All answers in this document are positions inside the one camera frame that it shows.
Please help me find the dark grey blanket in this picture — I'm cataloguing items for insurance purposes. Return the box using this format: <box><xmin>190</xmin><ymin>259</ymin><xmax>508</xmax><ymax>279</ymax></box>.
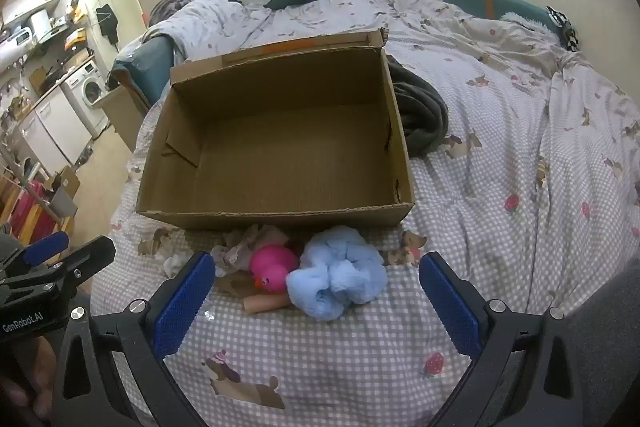
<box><xmin>387</xmin><ymin>54</ymin><xmax>451</xmax><ymax>158</ymax></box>

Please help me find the black white checkered cloth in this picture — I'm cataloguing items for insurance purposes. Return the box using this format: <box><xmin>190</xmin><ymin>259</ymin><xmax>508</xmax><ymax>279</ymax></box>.
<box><xmin>545</xmin><ymin>5</ymin><xmax>581</xmax><ymax>52</ymax></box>

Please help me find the black hanging bag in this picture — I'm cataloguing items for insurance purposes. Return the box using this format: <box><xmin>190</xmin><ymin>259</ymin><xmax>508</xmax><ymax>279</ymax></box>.
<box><xmin>96</xmin><ymin>3</ymin><xmax>121</xmax><ymax>45</ymax></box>

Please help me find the pink suitcase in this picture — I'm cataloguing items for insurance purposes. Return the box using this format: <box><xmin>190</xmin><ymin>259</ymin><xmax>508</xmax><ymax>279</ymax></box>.
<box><xmin>10</xmin><ymin>179</ymin><xmax>56</xmax><ymax>239</ymax></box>

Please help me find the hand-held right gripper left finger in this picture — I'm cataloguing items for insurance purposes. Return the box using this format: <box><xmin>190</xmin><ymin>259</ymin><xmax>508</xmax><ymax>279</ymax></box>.
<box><xmin>50</xmin><ymin>251</ymin><xmax>221</xmax><ymax>427</ymax></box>

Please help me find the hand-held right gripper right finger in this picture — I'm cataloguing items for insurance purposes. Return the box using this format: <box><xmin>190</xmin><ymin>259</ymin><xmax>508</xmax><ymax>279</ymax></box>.
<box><xmin>419</xmin><ymin>251</ymin><xmax>586</xmax><ymax>427</ymax></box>

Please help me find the brown cardboard box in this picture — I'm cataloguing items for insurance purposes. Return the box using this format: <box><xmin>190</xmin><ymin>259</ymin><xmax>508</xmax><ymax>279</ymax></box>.
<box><xmin>135</xmin><ymin>28</ymin><xmax>416</xmax><ymax>232</ymax></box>

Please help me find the white fluffy cloth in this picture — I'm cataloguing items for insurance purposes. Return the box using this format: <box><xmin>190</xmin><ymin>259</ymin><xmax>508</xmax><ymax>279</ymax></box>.
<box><xmin>500</xmin><ymin>11</ymin><xmax>561</xmax><ymax>38</ymax></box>

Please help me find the white fabric scrunchie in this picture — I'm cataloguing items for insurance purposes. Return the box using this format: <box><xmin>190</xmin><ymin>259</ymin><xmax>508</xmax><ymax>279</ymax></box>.
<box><xmin>210</xmin><ymin>224</ymin><xmax>288</xmax><ymax>278</ymax></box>

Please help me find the white washing machine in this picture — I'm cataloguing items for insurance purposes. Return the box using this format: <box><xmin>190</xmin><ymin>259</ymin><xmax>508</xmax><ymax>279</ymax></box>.
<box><xmin>62</xmin><ymin>59</ymin><xmax>109</xmax><ymax>138</ymax></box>

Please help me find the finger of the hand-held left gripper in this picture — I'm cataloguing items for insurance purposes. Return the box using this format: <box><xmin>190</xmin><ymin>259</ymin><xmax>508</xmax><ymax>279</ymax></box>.
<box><xmin>30</xmin><ymin>235</ymin><xmax>117</xmax><ymax>308</ymax></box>
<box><xmin>20</xmin><ymin>231</ymin><xmax>71</xmax><ymax>268</ymax></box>

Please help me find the teal pillow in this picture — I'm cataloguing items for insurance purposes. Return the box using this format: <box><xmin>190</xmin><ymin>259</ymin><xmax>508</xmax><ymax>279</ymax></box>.
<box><xmin>111</xmin><ymin>34</ymin><xmax>176</xmax><ymax>108</ymax></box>

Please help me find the white kitchen appliance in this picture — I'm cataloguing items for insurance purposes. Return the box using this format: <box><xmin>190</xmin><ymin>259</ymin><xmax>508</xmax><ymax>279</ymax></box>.
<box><xmin>27</xmin><ymin>9</ymin><xmax>52</xmax><ymax>40</ymax></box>

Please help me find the person's left hand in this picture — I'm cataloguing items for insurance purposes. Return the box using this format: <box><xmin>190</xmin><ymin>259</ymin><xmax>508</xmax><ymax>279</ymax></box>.
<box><xmin>0</xmin><ymin>337</ymin><xmax>57</xmax><ymax>423</ymax></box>

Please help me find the light blue fluffy scrunchie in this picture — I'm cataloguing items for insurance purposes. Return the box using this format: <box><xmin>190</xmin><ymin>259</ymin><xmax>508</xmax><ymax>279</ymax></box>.
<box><xmin>286</xmin><ymin>225</ymin><xmax>388</xmax><ymax>322</ymax></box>

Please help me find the pink rubber duck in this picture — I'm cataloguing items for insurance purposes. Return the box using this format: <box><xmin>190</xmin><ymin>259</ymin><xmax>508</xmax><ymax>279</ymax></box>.
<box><xmin>250</xmin><ymin>244</ymin><xmax>301</xmax><ymax>295</ymax></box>

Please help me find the small cardboard box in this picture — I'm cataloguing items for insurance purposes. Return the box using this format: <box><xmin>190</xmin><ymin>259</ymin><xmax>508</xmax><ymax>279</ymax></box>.
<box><xmin>42</xmin><ymin>166</ymin><xmax>81</xmax><ymax>219</ymax></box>

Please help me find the grey furry cushion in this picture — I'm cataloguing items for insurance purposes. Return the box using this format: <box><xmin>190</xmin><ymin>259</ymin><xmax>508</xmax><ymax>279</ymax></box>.
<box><xmin>148</xmin><ymin>0</ymin><xmax>193</xmax><ymax>28</ymax></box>

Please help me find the white kitchen cabinet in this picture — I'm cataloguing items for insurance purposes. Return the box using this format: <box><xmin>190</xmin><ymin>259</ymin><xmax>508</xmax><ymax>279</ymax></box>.
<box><xmin>20</xmin><ymin>84</ymin><xmax>93</xmax><ymax>164</ymax></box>

